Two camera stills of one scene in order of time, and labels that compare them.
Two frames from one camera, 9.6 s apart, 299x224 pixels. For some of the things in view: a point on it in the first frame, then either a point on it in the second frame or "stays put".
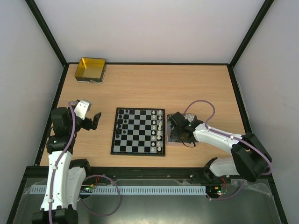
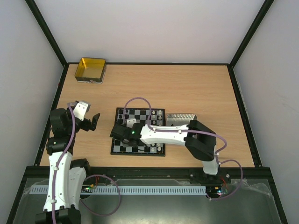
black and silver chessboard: x=139 y=131 stays put
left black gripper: x=94 y=125 stays put
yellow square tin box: x=91 y=71 stays put
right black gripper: x=177 y=124 → x=116 y=131
